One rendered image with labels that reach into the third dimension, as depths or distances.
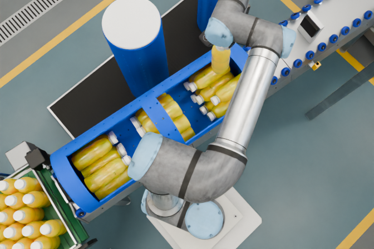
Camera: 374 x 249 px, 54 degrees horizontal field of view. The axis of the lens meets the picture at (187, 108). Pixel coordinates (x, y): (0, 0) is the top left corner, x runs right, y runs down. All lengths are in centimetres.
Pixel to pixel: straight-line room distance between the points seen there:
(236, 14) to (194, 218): 63
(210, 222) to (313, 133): 173
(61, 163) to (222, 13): 84
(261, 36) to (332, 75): 207
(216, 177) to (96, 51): 224
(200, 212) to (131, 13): 102
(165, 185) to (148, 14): 113
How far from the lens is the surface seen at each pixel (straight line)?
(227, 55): 130
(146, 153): 80
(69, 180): 143
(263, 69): 88
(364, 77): 203
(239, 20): 93
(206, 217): 119
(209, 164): 79
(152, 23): 177
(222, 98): 153
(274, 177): 267
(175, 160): 79
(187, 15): 280
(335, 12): 206
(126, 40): 175
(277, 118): 275
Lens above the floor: 259
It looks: 75 degrees down
